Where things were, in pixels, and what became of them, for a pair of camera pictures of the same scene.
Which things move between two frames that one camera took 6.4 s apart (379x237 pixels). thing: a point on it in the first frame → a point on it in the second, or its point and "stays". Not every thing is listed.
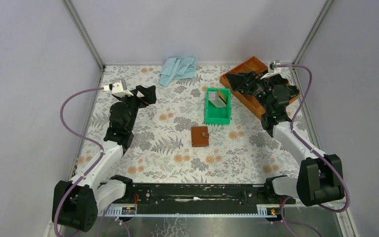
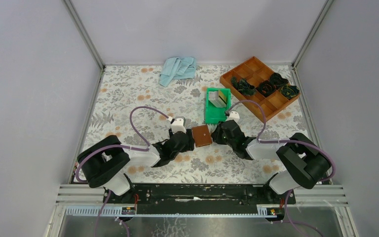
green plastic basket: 214,115 stays
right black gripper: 250,80 → 216,135
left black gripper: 148,94 → 189,146
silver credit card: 214,99 stays
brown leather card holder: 200,136 stays
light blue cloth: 177,68 stays
